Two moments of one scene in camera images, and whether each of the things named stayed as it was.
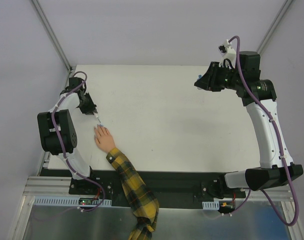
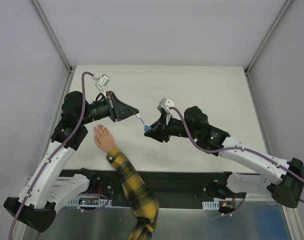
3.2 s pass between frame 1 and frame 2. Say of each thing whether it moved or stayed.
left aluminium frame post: stayed
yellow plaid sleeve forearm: stayed
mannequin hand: stayed
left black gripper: moved
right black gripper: moved
